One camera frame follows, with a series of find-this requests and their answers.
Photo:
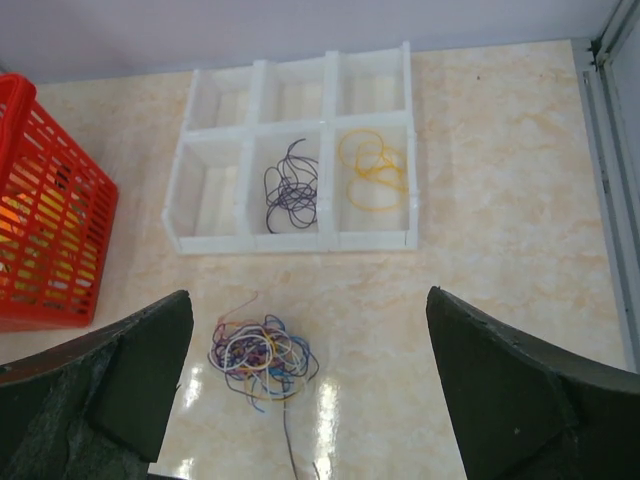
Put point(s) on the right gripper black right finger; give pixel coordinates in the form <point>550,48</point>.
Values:
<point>523,408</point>

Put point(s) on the aluminium frame post right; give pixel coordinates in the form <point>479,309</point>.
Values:
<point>616,169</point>

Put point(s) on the red plastic basket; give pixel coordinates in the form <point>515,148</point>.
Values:
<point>57,213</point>

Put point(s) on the white compartment organizer tray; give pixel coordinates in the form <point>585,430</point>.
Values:
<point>309,156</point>

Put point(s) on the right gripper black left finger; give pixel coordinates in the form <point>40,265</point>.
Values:
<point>97,406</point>

